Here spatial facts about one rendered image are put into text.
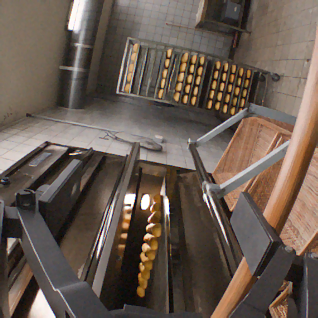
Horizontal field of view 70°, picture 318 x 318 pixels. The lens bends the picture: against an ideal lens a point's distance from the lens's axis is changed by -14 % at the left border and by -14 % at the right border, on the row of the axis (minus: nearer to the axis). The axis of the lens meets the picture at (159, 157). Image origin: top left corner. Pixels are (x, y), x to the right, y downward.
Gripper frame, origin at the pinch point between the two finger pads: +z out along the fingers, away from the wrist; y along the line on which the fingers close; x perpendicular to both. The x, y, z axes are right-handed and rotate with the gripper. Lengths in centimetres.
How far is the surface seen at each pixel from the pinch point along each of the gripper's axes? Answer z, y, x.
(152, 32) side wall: 505, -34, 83
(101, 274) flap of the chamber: 30, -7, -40
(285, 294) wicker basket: 34, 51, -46
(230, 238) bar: 22.3, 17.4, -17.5
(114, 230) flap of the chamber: 50, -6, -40
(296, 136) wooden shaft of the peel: 6.1, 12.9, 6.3
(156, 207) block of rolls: 126, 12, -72
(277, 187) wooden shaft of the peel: 6.2, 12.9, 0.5
